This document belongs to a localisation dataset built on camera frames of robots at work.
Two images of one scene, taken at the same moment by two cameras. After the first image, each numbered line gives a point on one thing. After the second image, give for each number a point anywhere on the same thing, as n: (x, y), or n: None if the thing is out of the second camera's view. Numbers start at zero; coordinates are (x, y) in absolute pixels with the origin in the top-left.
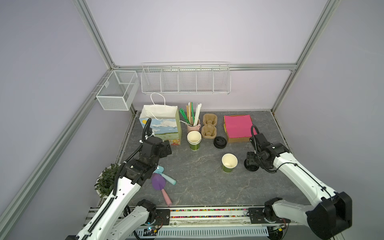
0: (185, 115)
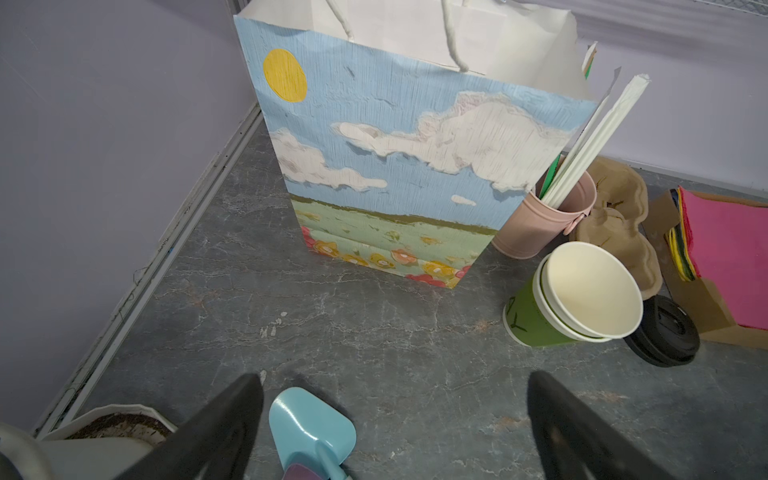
0: (549, 177)
